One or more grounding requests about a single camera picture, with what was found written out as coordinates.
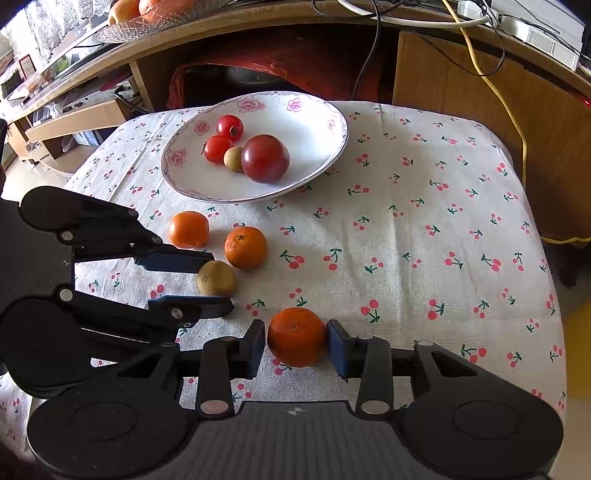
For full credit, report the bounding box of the yellow apple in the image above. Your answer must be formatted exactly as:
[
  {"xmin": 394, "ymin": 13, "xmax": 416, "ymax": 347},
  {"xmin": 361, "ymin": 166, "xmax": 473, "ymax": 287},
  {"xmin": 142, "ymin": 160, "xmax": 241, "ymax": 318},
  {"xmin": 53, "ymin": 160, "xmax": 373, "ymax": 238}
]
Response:
[{"xmin": 109, "ymin": 0, "xmax": 141, "ymax": 25}]

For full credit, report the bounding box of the white lace cloth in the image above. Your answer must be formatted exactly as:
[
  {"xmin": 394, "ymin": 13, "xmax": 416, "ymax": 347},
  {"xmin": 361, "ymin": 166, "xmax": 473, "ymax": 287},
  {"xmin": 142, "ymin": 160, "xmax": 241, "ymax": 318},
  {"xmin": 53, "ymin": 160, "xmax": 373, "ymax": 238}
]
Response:
[{"xmin": 9, "ymin": 0, "xmax": 110, "ymax": 66}]

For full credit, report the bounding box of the black cable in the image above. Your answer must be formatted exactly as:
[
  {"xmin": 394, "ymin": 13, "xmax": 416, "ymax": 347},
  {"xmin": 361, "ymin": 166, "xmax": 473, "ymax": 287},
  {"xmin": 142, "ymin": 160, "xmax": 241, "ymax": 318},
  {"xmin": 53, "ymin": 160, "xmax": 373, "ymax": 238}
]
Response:
[{"xmin": 350, "ymin": 0, "xmax": 385, "ymax": 101}]

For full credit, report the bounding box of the large dark red tomato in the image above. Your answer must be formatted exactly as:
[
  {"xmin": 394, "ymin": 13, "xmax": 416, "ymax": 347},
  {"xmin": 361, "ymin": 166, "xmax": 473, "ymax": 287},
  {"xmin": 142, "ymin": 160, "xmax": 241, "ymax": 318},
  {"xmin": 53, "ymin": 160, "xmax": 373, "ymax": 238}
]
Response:
[{"xmin": 240, "ymin": 134, "xmax": 291, "ymax": 184}]

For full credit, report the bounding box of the cherry print tablecloth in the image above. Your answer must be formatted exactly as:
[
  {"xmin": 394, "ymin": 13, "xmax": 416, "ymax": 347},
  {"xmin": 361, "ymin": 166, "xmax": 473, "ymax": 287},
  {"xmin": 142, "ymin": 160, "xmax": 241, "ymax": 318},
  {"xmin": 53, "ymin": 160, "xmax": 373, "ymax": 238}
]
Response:
[{"xmin": 0, "ymin": 99, "xmax": 568, "ymax": 462}]

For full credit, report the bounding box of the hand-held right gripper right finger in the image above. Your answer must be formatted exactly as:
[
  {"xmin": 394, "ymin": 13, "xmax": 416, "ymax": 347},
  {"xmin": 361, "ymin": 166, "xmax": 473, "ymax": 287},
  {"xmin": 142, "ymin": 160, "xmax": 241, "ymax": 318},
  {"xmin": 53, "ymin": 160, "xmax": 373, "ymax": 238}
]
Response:
[{"xmin": 326, "ymin": 318, "xmax": 482, "ymax": 422}]

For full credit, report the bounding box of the stack of white boards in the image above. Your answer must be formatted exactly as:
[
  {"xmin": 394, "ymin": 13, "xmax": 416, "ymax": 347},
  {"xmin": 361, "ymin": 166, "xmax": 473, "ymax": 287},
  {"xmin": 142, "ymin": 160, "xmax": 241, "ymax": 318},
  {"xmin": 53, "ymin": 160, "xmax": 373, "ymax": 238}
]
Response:
[{"xmin": 489, "ymin": 0, "xmax": 587, "ymax": 43}]

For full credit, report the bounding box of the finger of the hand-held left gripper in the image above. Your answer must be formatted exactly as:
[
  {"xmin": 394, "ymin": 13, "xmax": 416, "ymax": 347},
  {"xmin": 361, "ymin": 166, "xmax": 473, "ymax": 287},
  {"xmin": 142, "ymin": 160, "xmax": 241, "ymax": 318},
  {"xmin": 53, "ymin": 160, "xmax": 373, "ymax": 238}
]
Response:
[
  {"xmin": 57, "ymin": 286, "xmax": 235, "ymax": 348},
  {"xmin": 60, "ymin": 196, "xmax": 215, "ymax": 275}
]

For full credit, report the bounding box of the large orange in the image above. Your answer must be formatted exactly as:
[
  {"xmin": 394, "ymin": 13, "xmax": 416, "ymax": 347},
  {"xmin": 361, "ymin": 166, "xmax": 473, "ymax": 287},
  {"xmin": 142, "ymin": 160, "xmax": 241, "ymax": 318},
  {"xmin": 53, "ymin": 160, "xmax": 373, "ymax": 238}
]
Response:
[{"xmin": 139, "ymin": 0, "xmax": 198, "ymax": 17}]

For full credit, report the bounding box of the black metal rack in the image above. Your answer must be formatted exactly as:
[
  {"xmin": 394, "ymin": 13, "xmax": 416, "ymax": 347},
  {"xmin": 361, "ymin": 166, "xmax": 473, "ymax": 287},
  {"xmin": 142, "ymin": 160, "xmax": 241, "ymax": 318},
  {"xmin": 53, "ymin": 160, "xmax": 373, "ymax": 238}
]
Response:
[{"xmin": 556, "ymin": 244, "xmax": 583, "ymax": 288}]

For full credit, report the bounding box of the brown kiwi fruit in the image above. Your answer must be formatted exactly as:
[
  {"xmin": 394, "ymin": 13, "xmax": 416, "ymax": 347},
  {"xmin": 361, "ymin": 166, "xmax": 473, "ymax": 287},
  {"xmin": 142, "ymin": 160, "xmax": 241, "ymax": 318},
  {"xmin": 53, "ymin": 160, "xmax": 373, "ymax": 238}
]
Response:
[
  {"xmin": 223, "ymin": 146, "xmax": 245, "ymax": 174},
  {"xmin": 197, "ymin": 260, "xmax": 237, "ymax": 297}
]

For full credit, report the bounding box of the yellow cable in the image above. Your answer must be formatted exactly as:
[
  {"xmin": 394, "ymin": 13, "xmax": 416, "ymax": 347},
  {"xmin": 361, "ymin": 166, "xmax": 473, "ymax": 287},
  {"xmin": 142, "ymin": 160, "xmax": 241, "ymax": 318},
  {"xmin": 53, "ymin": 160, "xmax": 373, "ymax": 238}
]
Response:
[{"xmin": 441, "ymin": 0, "xmax": 591, "ymax": 244}]

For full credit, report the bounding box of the white flat device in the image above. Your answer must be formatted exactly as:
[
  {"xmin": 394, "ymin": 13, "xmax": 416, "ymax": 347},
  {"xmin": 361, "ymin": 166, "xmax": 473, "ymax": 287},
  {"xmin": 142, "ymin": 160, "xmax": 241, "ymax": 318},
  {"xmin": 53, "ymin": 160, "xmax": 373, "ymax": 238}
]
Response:
[{"xmin": 45, "ymin": 87, "xmax": 136, "ymax": 117}]

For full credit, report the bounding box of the white cable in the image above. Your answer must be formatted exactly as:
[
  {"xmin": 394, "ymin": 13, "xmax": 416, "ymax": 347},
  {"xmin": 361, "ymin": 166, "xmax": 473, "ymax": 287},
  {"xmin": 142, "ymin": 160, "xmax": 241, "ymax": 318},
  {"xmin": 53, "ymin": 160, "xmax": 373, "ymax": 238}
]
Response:
[{"xmin": 336, "ymin": 0, "xmax": 491, "ymax": 27}]

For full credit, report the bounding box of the glass fruit dish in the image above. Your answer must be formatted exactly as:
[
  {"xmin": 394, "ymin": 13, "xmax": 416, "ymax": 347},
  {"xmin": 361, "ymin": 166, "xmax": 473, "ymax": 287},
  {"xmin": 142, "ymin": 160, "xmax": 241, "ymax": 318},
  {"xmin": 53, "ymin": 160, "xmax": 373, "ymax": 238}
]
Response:
[{"xmin": 95, "ymin": 0, "xmax": 232, "ymax": 45}]

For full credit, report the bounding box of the black television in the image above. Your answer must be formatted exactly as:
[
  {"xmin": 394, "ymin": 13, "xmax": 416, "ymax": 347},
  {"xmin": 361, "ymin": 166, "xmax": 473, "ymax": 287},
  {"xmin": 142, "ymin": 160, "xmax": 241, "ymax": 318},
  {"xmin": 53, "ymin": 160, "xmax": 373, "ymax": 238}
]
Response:
[{"xmin": 0, "ymin": 18, "xmax": 134, "ymax": 101}]

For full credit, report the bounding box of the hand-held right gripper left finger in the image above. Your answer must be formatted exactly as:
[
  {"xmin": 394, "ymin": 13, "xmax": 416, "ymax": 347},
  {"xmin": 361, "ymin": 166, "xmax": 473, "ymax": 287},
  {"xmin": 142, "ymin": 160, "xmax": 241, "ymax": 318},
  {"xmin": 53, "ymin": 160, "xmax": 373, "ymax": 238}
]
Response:
[{"xmin": 113, "ymin": 318, "xmax": 268, "ymax": 421}]

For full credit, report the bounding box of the wooden cabinet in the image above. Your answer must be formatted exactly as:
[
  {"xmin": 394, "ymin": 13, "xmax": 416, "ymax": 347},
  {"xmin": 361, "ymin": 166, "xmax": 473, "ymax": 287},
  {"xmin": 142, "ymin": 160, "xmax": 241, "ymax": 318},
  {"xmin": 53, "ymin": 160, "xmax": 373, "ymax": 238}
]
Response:
[{"xmin": 0, "ymin": 0, "xmax": 591, "ymax": 252}]

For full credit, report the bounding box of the small red tomato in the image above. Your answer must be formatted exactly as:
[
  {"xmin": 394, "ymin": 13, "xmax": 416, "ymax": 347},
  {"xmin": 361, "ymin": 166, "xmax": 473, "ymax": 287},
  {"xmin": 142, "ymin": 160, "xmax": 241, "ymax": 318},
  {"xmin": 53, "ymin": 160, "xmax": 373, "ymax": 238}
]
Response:
[
  {"xmin": 201, "ymin": 135, "xmax": 234, "ymax": 164},
  {"xmin": 216, "ymin": 114, "xmax": 245, "ymax": 141}
]

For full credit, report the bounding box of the white power strip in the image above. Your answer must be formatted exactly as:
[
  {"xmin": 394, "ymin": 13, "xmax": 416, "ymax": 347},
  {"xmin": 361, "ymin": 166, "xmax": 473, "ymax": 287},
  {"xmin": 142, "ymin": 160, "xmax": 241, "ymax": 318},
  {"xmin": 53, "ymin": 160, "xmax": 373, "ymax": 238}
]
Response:
[{"xmin": 456, "ymin": 0, "xmax": 491, "ymax": 20}]

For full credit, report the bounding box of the white electronic box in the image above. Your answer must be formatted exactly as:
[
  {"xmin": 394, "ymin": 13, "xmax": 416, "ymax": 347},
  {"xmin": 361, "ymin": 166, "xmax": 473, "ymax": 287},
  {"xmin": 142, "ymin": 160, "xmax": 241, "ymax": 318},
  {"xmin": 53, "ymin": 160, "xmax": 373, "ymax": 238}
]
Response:
[{"xmin": 495, "ymin": 13, "xmax": 581, "ymax": 71}]

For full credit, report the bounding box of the small mandarin orange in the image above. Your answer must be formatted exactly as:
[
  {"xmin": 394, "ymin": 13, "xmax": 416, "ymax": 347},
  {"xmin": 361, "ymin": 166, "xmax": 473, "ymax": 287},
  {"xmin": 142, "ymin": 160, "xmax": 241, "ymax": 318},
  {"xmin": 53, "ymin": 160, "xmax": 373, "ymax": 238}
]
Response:
[
  {"xmin": 224, "ymin": 226, "xmax": 268, "ymax": 271},
  {"xmin": 167, "ymin": 211, "xmax": 210, "ymax": 249},
  {"xmin": 267, "ymin": 307, "xmax": 328, "ymax": 368}
]

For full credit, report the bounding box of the white floral bowl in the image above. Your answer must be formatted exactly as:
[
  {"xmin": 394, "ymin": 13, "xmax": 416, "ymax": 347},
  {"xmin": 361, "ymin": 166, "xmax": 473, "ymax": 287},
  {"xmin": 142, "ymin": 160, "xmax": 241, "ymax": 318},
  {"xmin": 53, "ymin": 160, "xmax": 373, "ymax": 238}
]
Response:
[{"xmin": 161, "ymin": 90, "xmax": 350, "ymax": 203}]

